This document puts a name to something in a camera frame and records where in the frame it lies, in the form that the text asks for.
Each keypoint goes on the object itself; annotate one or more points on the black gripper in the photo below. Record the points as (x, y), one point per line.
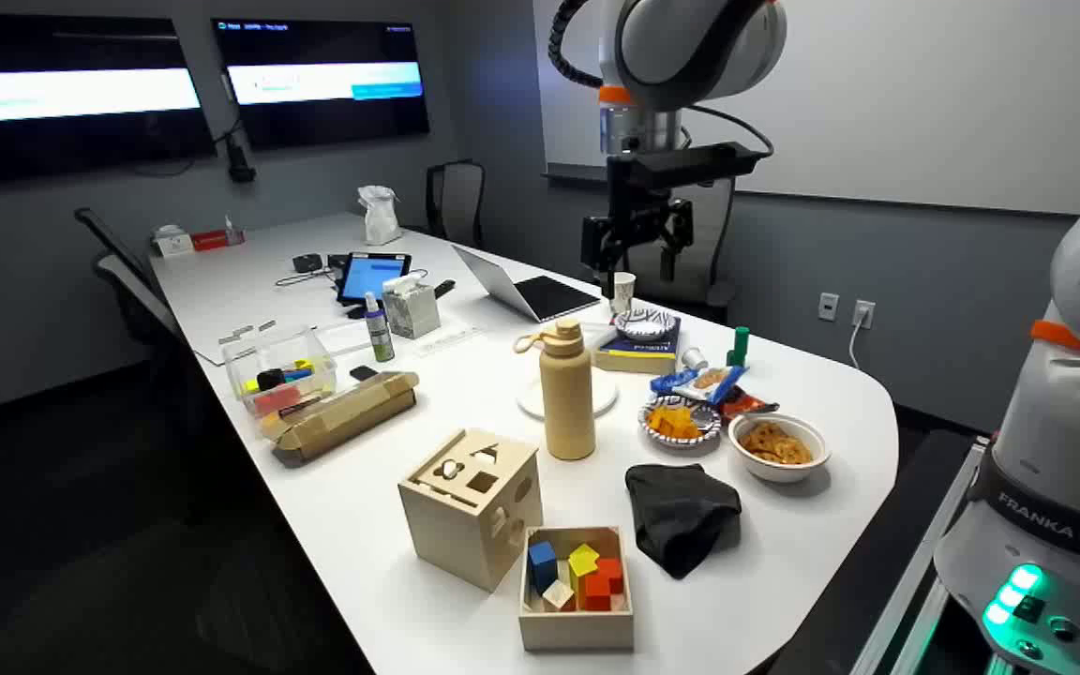
(642, 216)

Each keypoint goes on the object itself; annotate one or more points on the yellow wooden block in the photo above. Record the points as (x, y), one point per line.
(582, 561)

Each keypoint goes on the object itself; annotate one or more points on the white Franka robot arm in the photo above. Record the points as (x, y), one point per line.
(1069, 426)

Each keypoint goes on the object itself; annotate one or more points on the white carton box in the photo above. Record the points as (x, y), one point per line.
(412, 305)

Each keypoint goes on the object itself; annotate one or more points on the wooden shape sorter box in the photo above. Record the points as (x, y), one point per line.
(472, 508)

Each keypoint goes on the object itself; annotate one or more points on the red wooden block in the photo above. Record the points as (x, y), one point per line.
(614, 570)

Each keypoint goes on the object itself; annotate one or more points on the blue wooden block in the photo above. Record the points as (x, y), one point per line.
(543, 561)

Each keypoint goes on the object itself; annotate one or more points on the orange wooden block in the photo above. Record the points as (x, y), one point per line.
(598, 590)

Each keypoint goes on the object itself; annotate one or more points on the natural wooden block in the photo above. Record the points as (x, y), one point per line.
(562, 592)

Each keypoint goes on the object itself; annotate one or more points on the wooden block tray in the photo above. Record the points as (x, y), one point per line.
(575, 628)

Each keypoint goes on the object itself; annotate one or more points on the red flat box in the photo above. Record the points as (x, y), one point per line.
(215, 238)

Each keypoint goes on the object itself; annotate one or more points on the white tissue box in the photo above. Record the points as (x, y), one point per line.
(173, 240)

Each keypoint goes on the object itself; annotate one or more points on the paper cup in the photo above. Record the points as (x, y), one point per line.
(625, 293)

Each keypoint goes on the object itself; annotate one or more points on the patterned paper bowl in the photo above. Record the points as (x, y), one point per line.
(648, 328)

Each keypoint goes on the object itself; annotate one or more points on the open black laptop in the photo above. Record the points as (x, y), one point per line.
(527, 293)

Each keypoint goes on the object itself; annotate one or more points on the green small bottle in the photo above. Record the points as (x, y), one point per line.
(740, 345)

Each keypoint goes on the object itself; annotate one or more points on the blue snack bag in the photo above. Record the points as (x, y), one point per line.
(703, 380)

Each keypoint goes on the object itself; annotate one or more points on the white round plate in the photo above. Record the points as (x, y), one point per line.
(607, 398)

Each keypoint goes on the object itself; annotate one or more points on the beige water bottle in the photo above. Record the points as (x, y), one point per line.
(568, 396)

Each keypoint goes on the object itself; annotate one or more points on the black office chair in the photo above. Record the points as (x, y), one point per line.
(128, 283)
(458, 198)

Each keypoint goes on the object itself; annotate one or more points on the patterned bowl with orange snacks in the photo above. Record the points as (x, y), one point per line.
(680, 421)

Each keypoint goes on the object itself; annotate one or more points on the red snack bag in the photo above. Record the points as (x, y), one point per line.
(753, 402)

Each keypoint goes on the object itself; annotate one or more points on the white bowl with cereal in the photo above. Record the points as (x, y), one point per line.
(777, 448)

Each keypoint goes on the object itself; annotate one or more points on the white plastic bag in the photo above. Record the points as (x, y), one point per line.
(378, 216)

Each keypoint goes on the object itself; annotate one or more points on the tablet with blue screen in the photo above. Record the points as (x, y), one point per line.
(374, 273)

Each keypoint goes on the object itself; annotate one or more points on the small spray bottle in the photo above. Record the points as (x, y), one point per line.
(382, 336)

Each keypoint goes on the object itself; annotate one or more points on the black folded cloth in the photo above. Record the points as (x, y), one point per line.
(680, 515)

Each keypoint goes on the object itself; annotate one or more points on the black phone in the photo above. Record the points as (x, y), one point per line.
(365, 373)

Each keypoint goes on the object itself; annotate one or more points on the black small device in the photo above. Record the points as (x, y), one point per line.
(308, 265)

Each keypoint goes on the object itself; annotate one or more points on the clear plastic container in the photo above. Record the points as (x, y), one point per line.
(280, 377)

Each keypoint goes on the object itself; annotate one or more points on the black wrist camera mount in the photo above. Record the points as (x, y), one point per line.
(690, 162)

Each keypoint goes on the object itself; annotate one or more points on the white wall outlet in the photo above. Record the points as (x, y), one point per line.
(863, 313)
(830, 305)

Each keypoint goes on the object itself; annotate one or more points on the wall monitor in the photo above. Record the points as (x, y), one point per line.
(320, 80)
(64, 98)

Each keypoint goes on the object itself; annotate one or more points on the black conference camera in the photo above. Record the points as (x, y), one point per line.
(238, 155)

